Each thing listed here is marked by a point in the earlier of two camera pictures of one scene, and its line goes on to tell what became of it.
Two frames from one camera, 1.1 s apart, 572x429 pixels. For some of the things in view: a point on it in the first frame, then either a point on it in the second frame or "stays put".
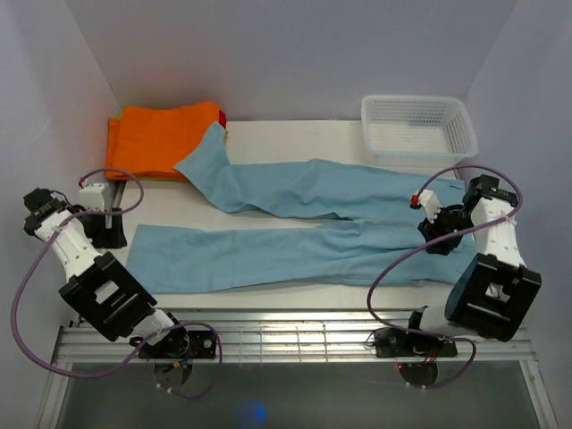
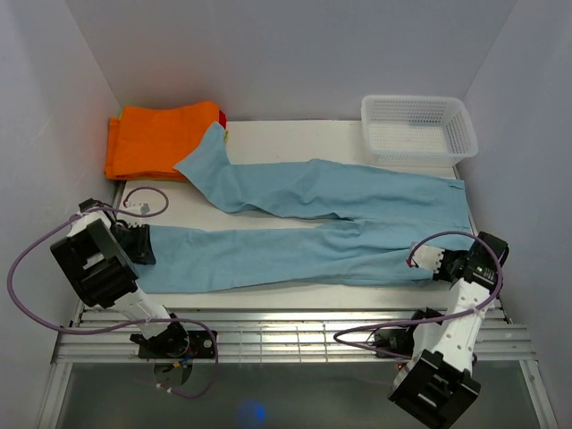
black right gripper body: (447, 223) → (450, 256)
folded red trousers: (222, 120) stays put
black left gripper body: (103, 238) → (134, 239)
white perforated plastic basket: (417, 130) stays put
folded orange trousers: (147, 142) stays put
